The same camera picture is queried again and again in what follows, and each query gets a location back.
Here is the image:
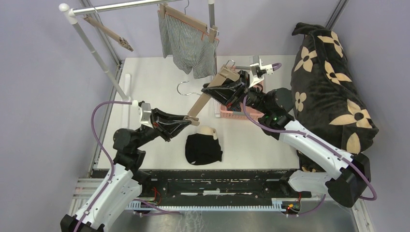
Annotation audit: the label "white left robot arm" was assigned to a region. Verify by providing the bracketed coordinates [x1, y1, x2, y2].
[60, 108, 199, 232]

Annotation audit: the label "pink plastic basket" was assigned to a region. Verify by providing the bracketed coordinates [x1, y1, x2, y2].
[220, 70, 263, 119]

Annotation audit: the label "black floral blanket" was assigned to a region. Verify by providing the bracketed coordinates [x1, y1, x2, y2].
[291, 22, 379, 155]

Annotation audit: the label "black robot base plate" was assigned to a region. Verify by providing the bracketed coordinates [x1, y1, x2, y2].
[139, 170, 311, 206]

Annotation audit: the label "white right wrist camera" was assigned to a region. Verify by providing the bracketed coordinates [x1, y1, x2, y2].
[249, 56, 274, 87]

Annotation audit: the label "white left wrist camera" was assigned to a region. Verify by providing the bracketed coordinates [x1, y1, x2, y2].
[131, 100, 153, 128]

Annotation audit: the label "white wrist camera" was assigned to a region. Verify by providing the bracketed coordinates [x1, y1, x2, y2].
[249, 56, 274, 87]
[131, 100, 153, 128]

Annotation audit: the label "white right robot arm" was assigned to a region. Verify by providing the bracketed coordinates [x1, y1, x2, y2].
[188, 71, 371, 207]

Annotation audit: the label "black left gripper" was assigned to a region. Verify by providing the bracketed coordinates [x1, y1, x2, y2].
[133, 106, 191, 148]

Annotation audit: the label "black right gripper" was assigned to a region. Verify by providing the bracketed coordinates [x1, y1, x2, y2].
[202, 70, 270, 115]

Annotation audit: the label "silver clothes rack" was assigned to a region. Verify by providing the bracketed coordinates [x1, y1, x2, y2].
[59, 0, 221, 118]

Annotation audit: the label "navy striped underwear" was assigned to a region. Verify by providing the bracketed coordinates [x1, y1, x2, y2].
[226, 103, 242, 112]

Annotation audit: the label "aluminium frame rail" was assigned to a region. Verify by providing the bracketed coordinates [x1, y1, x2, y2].
[324, 0, 349, 29]

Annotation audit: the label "black underwear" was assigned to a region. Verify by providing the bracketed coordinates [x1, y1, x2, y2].
[185, 126, 223, 166]

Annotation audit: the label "grey striped boxer shorts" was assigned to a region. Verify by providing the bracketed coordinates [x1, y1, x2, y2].
[158, 13, 219, 79]

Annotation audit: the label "wooden clip hanger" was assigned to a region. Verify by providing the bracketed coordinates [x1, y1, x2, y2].
[83, 12, 134, 52]
[159, 0, 219, 43]
[178, 65, 242, 126]

